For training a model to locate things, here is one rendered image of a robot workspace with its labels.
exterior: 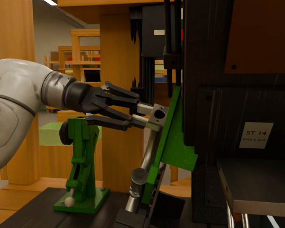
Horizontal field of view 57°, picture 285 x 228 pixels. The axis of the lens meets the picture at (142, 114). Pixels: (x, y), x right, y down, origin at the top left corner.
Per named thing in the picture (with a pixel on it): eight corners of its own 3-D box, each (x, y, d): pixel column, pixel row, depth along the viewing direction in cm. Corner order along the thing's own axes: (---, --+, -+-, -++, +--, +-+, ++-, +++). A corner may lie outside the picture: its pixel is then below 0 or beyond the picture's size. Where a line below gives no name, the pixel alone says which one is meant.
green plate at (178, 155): (186, 196, 53) (217, 96, 50) (146, 184, 54) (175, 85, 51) (186, 176, 64) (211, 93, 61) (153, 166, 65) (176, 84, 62)
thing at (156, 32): (200, 56, 75) (202, 1, 73) (141, 57, 78) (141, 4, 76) (198, 59, 87) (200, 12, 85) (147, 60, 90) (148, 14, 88)
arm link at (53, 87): (56, 63, 66) (78, 69, 65) (63, 87, 73) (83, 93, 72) (37, 89, 61) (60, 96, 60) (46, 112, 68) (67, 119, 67)
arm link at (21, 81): (65, 83, 74) (44, 124, 69) (16, 68, 76) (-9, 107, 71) (54, 59, 64) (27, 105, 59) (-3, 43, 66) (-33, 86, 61)
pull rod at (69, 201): (72, 209, 72) (71, 189, 72) (62, 208, 73) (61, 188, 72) (80, 200, 78) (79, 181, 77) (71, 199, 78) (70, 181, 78)
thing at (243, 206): (370, 233, 32) (373, 209, 31) (231, 221, 34) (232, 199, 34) (270, 149, 70) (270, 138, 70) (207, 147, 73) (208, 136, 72)
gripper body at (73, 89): (61, 97, 61) (98, 108, 60) (77, 72, 66) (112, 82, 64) (66, 116, 67) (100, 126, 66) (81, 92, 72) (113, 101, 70)
